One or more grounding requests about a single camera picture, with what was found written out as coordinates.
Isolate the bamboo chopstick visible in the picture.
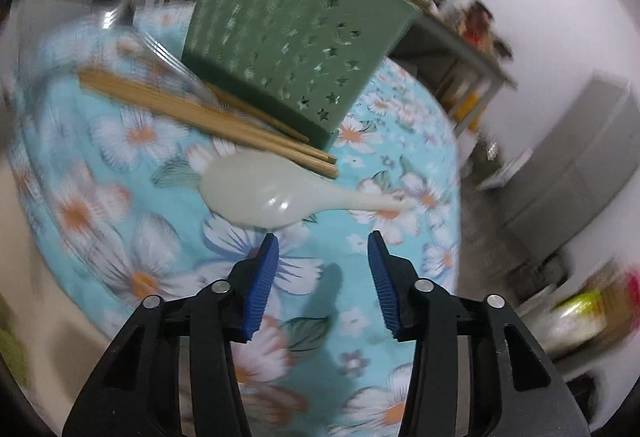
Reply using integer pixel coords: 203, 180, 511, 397
205, 82, 309, 143
79, 76, 341, 180
78, 68, 339, 165

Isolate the grey wooden desk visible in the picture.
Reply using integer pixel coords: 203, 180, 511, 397
388, 0, 518, 137

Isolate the small steel spoon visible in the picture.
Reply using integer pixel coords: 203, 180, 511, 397
98, 0, 218, 105

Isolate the silver refrigerator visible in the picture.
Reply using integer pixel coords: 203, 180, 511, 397
480, 74, 639, 261

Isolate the floral blue quilt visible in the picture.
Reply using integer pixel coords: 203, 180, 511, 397
10, 19, 460, 436

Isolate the red bottle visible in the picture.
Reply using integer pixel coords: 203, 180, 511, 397
461, 0, 494, 52

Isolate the green perforated utensil holder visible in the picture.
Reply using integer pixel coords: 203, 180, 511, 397
182, 0, 420, 149

